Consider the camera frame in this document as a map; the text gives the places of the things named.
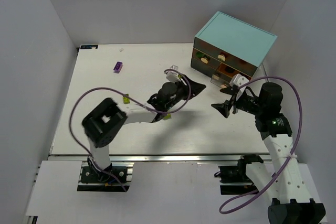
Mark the teal drawer cabinet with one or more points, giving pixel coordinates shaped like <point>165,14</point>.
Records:
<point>238,38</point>

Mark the purple lego brick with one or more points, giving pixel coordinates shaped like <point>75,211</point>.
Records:
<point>118,66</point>

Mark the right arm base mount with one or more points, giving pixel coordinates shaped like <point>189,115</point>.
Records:
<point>233,178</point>

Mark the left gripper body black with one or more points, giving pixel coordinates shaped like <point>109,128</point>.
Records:
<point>185,89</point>

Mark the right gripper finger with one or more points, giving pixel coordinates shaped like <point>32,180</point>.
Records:
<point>230,90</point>
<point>223,108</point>

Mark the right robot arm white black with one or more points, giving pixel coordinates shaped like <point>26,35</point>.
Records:
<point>285,190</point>

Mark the lime L-shaped lego brick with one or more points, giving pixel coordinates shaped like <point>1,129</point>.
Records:
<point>167,116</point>

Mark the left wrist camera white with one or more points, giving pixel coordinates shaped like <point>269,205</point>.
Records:
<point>172,74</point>

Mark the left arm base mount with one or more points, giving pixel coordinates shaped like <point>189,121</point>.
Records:
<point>117,180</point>

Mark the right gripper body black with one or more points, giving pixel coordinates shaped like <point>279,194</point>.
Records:
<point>234,102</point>

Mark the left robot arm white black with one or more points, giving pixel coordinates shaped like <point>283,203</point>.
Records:
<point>103,123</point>

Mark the transparent drawer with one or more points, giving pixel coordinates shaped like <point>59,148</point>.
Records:
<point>230,59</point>
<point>204,63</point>
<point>223,75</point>

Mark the lime rectangular lego brick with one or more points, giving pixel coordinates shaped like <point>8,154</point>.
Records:
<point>126,99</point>

